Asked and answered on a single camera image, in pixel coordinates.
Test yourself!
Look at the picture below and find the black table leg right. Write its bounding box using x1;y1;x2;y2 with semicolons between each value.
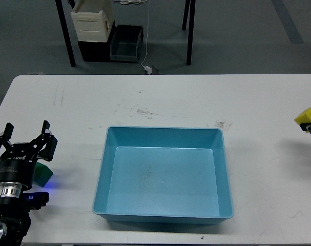
181;0;196;66

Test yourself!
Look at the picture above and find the dark grey open bin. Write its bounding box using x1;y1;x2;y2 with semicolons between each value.
110;25;143;63

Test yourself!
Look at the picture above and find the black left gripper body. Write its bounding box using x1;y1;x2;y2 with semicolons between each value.
0;142;37;191

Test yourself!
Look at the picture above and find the green cube block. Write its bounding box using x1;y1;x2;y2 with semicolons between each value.
33;162;53;187

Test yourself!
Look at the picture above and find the black table leg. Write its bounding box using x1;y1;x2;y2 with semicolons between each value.
181;0;196;66
55;0;76;67

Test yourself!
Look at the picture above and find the black storage box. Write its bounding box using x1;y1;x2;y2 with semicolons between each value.
78;23;116;63

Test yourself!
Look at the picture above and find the white coiled cable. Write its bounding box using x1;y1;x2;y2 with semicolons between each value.
110;0;148;6

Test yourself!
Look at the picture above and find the light blue plastic tray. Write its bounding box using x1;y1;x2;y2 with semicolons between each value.
92;126;234;225

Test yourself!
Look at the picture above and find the yellow cube block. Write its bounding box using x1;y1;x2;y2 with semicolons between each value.
294;107;311;131

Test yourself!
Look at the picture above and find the white hanging cable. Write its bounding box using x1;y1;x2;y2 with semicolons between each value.
140;0;150;69

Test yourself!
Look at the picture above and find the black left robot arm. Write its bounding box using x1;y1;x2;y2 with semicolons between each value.
0;120;57;245

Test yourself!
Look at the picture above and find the black table leg left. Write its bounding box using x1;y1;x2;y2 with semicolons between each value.
55;0;76;67

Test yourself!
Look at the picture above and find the white power adapter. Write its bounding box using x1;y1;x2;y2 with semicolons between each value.
144;66;152;75

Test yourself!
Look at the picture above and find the cream plastic crate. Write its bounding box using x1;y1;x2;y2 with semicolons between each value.
71;0;114;43

